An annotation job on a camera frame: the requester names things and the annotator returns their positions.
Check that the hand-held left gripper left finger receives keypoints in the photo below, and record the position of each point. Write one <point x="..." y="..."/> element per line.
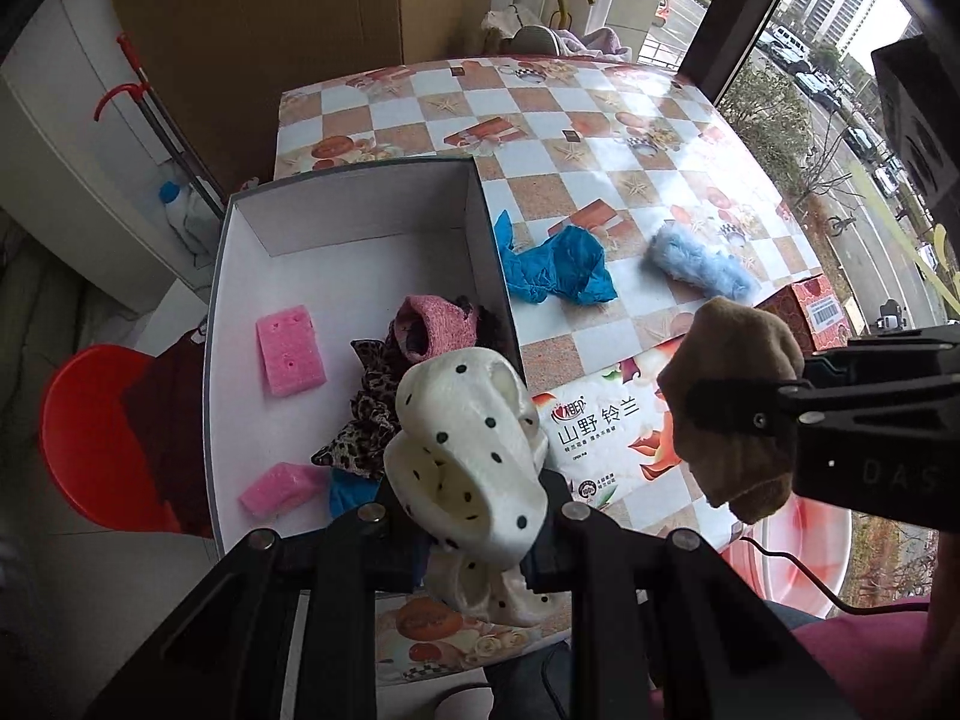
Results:
<point x="397" y="555"/>

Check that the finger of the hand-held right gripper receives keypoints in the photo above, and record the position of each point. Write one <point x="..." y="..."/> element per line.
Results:
<point x="829" y="366"/>
<point x="742" y="405"/>

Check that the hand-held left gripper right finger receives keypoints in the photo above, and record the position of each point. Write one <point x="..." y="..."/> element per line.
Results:
<point x="547" y="562"/>

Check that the brown sock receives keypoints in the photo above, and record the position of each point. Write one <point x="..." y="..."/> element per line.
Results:
<point x="735" y="345"/>

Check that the pink sponge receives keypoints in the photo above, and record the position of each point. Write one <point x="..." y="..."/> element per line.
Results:
<point x="281" y="487"/>
<point x="289" y="349"/>

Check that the white polka dot sock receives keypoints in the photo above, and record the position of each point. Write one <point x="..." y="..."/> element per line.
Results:
<point x="465" y="427"/>

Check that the pink knitted sock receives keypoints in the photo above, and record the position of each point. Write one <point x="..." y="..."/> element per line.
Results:
<point x="442" y="322"/>

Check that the white cardboard box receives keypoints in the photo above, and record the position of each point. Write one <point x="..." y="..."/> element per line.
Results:
<point x="337" y="270"/>

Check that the red patterned box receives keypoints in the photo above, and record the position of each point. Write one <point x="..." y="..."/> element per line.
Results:
<point x="795" y="307"/>

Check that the pink plastic basin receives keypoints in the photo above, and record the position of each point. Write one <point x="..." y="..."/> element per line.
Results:
<point x="810" y="540"/>

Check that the white printed tissue pack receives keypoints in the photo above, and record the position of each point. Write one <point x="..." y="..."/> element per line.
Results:
<point x="600" y="427"/>

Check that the light blue fluffy sock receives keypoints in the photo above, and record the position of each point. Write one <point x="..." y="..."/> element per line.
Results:
<point x="697" y="262"/>

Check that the teal blue cloth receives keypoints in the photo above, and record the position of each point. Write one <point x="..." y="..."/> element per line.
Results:
<point x="562" y="262"/>

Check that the person's pink clothing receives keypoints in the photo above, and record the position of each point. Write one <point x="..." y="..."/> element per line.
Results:
<point x="862" y="660"/>

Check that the dark red cloth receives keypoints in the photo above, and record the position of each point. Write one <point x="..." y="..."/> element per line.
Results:
<point x="172" y="420"/>

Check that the checkered printed tablecloth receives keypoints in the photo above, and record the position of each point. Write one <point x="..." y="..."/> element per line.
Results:
<point x="540" y="187"/>

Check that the red plastic stool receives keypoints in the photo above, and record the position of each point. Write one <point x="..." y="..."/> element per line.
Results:
<point x="82" y="427"/>

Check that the pile of clothes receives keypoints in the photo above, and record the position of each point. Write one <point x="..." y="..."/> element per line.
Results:
<point x="600" y="41"/>

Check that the white bottle blue cap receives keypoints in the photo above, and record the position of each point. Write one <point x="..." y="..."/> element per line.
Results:
<point x="184" y="214"/>

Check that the white cabinet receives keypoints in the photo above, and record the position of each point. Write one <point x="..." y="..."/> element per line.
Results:
<point x="67" y="150"/>

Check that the brown cardboard sheet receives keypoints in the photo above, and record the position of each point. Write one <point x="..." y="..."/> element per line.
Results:
<point x="262" y="30"/>

